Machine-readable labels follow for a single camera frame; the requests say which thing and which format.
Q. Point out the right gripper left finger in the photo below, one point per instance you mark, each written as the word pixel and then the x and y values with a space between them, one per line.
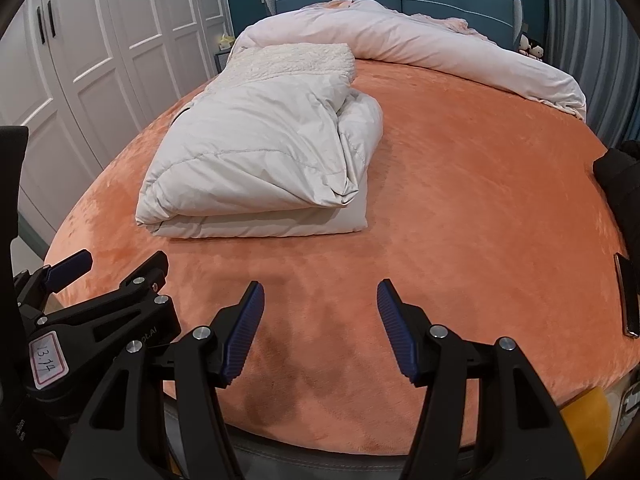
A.
pixel 122 434

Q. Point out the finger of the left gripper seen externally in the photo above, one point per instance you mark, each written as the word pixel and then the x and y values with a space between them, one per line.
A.
pixel 67 271

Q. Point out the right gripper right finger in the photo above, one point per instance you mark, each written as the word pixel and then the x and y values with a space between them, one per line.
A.
pixel 520 432

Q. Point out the white puffer jacket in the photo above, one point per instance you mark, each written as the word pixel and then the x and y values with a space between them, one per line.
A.
pixel 279 144

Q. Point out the black clothing pile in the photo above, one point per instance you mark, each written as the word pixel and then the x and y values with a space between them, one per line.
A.
pixel 617 173

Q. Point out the black smartphone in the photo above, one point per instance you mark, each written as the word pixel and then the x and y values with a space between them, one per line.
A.
pixel 628 282

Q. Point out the orange velvet bed cover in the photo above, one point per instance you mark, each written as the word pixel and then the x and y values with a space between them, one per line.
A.
pixel 482 210

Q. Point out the white panelled wardrobe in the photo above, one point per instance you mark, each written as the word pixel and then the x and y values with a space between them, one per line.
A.
pixel 86 76

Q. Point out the dark bedside table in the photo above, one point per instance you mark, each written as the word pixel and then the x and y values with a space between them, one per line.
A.
pixel 220 59

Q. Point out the yellow tissue box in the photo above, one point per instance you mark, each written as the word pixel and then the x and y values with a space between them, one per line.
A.
pixel 225 42

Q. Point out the plush toys on nightstand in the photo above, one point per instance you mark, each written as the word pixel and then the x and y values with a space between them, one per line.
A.
pixel 530 48

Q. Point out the pink white duvet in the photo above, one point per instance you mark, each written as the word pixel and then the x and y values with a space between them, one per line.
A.
pixel 450 46

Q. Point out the grey blue curtain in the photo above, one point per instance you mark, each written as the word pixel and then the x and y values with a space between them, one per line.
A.
pixel 594 41

